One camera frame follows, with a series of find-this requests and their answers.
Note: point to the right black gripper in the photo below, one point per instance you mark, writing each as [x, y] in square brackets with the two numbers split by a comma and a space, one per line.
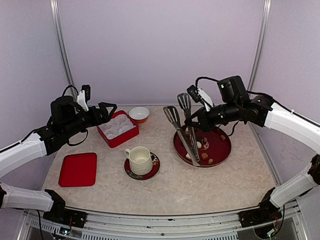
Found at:
[204, 123]

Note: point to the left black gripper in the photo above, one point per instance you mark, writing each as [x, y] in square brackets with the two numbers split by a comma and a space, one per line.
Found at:
[105, 117]

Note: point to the metal serving tongs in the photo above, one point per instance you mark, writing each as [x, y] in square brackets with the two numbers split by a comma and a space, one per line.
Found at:
[173, 117]

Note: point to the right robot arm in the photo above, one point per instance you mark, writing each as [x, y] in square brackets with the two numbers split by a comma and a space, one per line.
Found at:
[264, 111]

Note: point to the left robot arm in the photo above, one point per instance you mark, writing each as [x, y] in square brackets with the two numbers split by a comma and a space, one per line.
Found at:
[68, 118]

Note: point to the red chocolate box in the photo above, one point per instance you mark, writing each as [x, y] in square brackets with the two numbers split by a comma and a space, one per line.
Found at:
[119, 129]

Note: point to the tan ridged square chocolate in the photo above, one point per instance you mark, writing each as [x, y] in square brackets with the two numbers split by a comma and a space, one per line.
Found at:
[204, 156]

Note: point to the white and orange bowl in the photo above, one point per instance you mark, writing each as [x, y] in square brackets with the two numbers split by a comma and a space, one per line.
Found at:
[140, 114]

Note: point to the floral dark red saucer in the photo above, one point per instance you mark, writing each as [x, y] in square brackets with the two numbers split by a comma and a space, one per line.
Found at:
[154, 170]

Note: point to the cream ceramic mug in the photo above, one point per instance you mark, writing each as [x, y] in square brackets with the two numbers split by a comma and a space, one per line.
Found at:
[140, 161]

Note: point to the red box lid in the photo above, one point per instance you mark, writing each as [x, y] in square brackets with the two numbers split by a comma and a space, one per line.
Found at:
[78, 170]

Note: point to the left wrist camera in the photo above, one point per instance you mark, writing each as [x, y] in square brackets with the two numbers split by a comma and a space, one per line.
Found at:
[84, 96]

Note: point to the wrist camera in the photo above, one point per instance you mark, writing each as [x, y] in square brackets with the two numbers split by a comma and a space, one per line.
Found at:
[84, 96]
[200, 96]

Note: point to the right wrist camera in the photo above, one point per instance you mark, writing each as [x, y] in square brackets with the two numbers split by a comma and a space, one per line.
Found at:
[200, 96]

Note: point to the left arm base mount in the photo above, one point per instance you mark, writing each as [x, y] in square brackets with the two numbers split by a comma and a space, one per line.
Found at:
[72, 218]

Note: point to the left aluminium frame post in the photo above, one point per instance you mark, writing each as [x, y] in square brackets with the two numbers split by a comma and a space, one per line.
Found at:
[54, 6]

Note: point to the aluminium frame post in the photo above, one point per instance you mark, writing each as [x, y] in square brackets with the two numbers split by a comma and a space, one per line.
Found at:
[54, 6]
[260, 43]

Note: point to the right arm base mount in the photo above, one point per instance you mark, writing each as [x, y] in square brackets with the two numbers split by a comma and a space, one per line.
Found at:
[258, 216]

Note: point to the right aluminium frame post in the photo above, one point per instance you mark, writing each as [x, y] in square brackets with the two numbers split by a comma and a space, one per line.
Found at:
[260, 43]

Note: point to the front aluminium rail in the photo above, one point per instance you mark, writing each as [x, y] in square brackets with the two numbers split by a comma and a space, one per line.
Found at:
[224, 225]

